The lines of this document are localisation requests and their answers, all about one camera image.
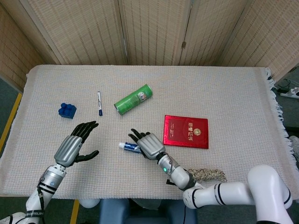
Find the right white-silver robot arm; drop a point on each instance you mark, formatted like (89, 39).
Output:
(233, 192)

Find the white-blue toothpaste tube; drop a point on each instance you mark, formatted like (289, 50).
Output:
(128, 146)

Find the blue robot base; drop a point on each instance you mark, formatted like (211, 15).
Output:
(112, 212)

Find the red certificate booklet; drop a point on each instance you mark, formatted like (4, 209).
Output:
(185, 131)

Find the right black-silver robot hand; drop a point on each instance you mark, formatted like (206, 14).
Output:
(150, 145)

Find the brass screen hinge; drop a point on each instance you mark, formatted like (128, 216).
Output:
(183, 44)

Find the white-blue marker pen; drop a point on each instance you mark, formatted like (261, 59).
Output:
(99, 103)

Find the grey-white shoe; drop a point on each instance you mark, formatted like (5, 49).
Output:
(294, 145)

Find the white power strip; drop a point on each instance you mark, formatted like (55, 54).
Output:
(290, 93)

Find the white round base part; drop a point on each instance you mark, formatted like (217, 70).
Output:
(89, 203)

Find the left black-silver robot hand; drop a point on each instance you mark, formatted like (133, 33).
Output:
(67, 150)

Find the beige woven tablecloth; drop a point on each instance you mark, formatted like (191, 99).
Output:
(144, 77)

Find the woven bamboo folding screen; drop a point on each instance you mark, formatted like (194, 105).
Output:
(93, 30)

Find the green cylindrical chip can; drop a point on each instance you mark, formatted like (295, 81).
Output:
(132, 100)

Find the left white-silver robot arm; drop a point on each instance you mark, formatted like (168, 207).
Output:
(51, 178)

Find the blue building block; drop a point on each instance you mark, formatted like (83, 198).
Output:
(67, 111)

